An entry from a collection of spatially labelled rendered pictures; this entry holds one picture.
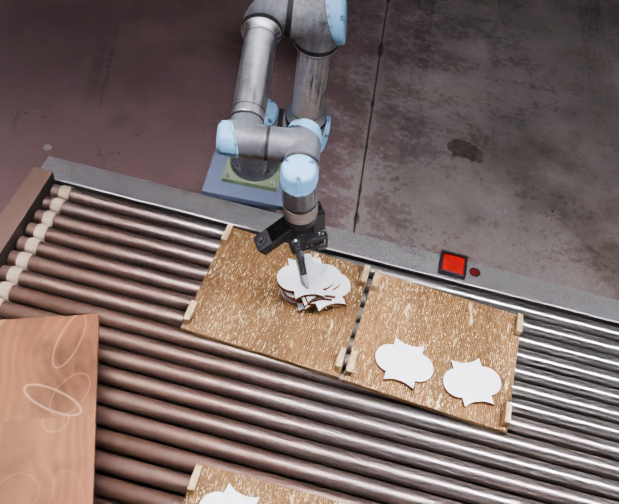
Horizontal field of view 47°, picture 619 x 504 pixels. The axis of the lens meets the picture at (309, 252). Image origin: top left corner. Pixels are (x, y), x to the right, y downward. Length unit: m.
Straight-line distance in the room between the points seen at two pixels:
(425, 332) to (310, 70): 0.73
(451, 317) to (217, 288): 0.62
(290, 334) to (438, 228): 1.70
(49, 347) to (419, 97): 2.81
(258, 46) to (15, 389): 0.91
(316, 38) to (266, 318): 0.70
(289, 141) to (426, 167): 2.19
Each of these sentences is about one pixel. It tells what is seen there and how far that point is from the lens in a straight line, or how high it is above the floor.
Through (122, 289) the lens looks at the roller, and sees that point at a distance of 1.90.
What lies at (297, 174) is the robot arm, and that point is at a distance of 1.41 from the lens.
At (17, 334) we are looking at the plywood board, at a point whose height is 1.04.
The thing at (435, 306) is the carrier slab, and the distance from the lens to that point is 1.92.
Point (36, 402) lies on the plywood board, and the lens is 1.62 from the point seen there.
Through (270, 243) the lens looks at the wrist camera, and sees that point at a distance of 1.57.
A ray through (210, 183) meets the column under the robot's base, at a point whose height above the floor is 0.87.
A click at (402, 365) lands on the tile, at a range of 1.79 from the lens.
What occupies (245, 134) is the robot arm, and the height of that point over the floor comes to 1.44.
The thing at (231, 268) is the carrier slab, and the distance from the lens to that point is 1.90.
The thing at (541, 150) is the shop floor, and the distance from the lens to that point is 3.97.
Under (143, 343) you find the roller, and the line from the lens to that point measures 1.80.
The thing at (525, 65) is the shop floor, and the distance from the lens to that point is 4.51.
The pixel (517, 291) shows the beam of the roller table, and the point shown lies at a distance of 2.06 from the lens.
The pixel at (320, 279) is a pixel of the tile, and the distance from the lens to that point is 1.81.
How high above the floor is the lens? 2.47
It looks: 52 degrees down
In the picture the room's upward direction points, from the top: 11 degrees clockwise
